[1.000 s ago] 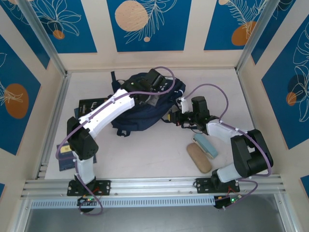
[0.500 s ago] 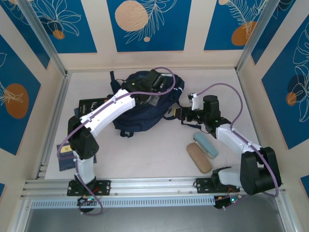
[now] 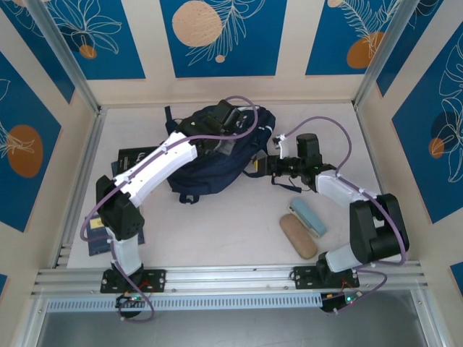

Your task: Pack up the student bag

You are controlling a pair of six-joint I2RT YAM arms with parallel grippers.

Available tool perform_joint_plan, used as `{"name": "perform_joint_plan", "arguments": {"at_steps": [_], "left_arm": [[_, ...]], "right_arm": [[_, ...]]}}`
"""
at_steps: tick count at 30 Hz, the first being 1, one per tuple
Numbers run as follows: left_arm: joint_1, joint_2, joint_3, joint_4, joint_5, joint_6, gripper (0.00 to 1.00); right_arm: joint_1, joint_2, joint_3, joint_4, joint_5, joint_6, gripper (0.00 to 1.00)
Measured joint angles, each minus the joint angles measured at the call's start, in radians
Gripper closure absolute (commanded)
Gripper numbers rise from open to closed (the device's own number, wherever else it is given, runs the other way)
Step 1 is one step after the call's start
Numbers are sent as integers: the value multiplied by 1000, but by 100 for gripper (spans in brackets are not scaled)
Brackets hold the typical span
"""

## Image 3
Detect aluminium table edge rail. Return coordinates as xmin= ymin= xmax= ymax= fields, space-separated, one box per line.
xmin=52 ymin=108 xmax=108 ymax=270
xmin=353 ymin=106 xmax=408 ymax=262

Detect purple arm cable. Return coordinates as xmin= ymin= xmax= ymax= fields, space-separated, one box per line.
xmin=80 ymin=95 xmax=260 ymax=324
xmin=284 ymin=116 xmax=409 ymax=315

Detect circuit board with green light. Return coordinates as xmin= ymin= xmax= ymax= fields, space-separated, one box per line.
xmin=115 ymin=293 xmax=149 ymax=308
xmin=320 ymin=291 xmax=362 ymax=312

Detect navy blue backpack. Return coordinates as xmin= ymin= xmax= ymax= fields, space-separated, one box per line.
xmin=164 ymin=104 xmax=278 ymax=204

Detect navy book with yellow label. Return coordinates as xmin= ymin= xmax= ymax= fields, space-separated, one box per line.
xmin=83 ymin=213 xmax=145 ymax=257

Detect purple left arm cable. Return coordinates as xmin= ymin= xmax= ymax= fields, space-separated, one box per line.
xmin=80 ymin=95 xmax=260 ymax=324

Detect light blue pencil case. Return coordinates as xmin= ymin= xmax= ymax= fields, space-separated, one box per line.
xmin=287 ymin=197 xmax=328 ymax=239

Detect long aluminium base rail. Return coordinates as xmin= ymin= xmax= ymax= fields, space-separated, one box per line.
xmin=30 ymin=262 xmax=430 ymax=296

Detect aluminium frame post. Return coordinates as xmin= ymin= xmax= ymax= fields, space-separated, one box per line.
xmin=27 ymin=0 xmax=101 ymax=115
xmin=352 ymin=0 xmax=415 ymax=108

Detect grey slotted cable duct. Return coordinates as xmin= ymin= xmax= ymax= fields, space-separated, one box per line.
xmin=46 ymin=292 xmax=323 ymax=312

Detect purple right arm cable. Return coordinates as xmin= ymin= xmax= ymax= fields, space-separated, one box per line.
xmin=284 ymin=116 xmax=409 ymax=315

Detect beige glasses case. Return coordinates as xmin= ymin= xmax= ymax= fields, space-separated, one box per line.
xmin=279 ymin=213 xmax=319 ymax=260

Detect grey metal panel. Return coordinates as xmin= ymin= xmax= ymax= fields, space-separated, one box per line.
xmin=35 ymin=288 xmax=446 ymax=347

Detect black book with yellow title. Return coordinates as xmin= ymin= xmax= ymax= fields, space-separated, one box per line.
xmin=116 ymin=146 xmax=163 ymax=178

